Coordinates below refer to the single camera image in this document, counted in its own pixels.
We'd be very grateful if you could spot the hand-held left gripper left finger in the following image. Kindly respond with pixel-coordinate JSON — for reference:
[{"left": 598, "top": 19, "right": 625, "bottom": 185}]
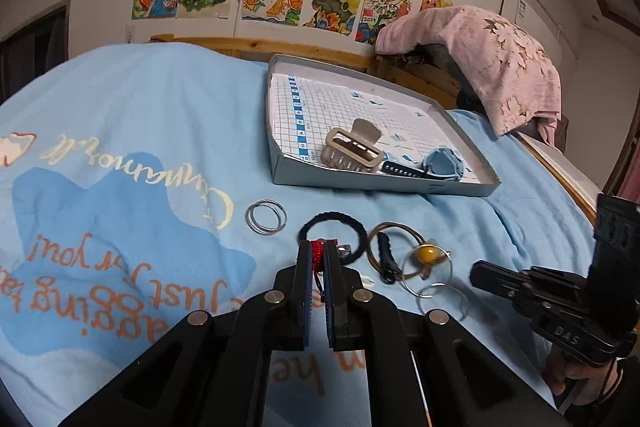
[{"left": 60, "top": 241, "right": 313, "bottom": 427}]

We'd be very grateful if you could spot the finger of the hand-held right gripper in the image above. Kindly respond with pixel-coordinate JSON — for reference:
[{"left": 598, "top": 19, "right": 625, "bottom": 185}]
[{"left": 470, "top": 260, "right": 538, "bottom": 300}]

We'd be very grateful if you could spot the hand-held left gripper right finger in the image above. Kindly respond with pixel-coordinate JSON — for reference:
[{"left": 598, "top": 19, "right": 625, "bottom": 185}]
[{"left": 322, "top": 241, "right": 573, "bottom": 427}]

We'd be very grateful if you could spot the black fabric hair tie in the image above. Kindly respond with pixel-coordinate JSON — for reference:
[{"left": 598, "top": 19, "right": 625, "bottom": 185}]
[{"left": 297, "top": 211, "right": 370, "bottom": 265}]

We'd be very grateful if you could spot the brown hair tie yellow bead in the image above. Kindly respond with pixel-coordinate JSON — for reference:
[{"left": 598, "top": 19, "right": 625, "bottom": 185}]
[{"left": 367, "top": 222, "right": 453, "bottom": 283}]

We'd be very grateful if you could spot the beige hair claw clip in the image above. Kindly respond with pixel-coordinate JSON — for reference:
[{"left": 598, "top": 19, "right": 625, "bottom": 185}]
[{"left": 320, "top": 118, "right": 385, "bottom": 172}]

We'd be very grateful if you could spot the shallow grey cardboard tray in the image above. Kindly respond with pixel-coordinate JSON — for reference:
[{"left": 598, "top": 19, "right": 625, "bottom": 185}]
[{"left": 266, "top": 54, "right": 502, "bottom": 198}]

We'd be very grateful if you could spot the person's right hand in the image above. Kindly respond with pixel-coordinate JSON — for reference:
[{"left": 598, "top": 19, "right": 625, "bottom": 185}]
[{"left": 542, "top": 343, "right": 627, "bottom": 412}]

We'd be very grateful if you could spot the small silver bangle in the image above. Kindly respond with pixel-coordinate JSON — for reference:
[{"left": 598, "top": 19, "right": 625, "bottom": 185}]
[
  {"left": 245, "top": 201, "right": 283, "bottom": 236},
  {"left": 250, "top": 200, "right": 288, "bottom": 233}
]

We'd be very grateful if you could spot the small black hair clip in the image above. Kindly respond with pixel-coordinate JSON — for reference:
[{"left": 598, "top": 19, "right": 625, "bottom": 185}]
[{"left": 377, "top": 232, "right": 401, "bottom": 284}]

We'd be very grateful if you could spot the dark grey pillow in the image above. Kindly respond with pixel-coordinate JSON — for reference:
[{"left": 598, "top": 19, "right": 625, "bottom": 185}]
[{"left": 395, "top": 43, "right": 488, "bottom": 110}]

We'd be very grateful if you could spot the light blue printed blanket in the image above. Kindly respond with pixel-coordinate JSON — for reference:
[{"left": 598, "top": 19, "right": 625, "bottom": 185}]
[{"left": 0, "top": 43, "right": 601, "bottom": 427}]

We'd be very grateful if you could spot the pink floral cloth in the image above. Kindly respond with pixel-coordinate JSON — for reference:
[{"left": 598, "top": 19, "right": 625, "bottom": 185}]
[{"left": 375, "top": 5, "right": 562, "bottom": 146}]

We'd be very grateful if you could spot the white air conditioner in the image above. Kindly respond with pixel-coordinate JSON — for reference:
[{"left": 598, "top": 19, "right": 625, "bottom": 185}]
[{"left": 500, "top": 0, "right": 583, "bottom": 62}]

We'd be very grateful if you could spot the dark wooden door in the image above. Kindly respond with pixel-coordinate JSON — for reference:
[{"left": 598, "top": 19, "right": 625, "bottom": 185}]
[{"left": 0, "top": 0, "right": 71, "bottom": 102}]

